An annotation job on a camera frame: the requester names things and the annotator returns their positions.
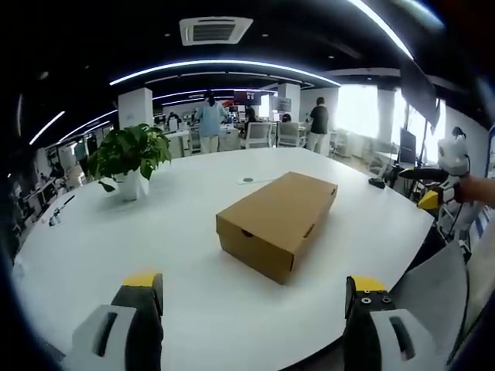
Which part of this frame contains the white mesh office chair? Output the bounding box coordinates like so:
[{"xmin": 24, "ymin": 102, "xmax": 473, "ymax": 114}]
[
  {"xmin": 277, "ymin": 122, "xmax": 302, "ymax": 148},
  {"xmin": 245, "ymin": 121, "xmax": 272, "ymax": 150}
]

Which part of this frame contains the green potted plant white pot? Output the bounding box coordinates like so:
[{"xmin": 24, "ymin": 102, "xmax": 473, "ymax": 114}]
[{"xmin": 87, "ymin": 122, "xmax": 173, "ymax": 203}]

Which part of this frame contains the bright ceiling light strip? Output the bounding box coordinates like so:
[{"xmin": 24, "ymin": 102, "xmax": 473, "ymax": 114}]
[{"xmin": 346, "ymin": 0, "xmax": 415, "ymax": 61}]

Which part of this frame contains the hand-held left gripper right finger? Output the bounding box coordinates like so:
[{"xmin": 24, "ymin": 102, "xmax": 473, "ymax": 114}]
[{"xmin": 343, "ymin": 274, "xmax": 446, "ymax": 371}]

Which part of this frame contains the brown cardboard shoe box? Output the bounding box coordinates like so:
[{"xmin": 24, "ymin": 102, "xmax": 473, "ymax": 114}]
[{"xmin": 215, "ymin": 171, "xmax": 339, "ymax": 286}]

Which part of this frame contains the black hanging screen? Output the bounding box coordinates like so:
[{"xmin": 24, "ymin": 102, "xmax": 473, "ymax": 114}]
[{"xmin": 399, "ymin": 58, "xmax": 442, "ymax": 131}]

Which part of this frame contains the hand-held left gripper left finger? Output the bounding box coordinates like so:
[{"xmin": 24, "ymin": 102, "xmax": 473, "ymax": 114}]
[{"xmin": 65, "ymin": 266, "xmax": 166, "ymax": 371}]

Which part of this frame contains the black and white pen tool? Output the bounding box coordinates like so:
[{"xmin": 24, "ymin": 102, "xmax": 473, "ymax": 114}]
[{"xmin": 47, "ymin": 195, "xmax": 77, "ymax": 227}]

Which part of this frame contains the black standing monitor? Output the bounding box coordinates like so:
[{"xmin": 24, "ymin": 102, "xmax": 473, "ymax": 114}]
[{"xmin": 398, "ymin": 128, "xmax": 418, "ymax": 165}]

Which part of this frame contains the white ceiling air vent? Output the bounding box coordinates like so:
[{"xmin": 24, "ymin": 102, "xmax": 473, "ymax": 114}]
[{"xmin": 179, "ymin": 16, "xmax": 254, "ymax": 47}]

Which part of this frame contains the long curved ceiling light strip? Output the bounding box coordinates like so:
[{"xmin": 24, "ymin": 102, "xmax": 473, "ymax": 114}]
[{"xmin": 108, "ymin": 59, "xmax": 342, "ymax": 87}]

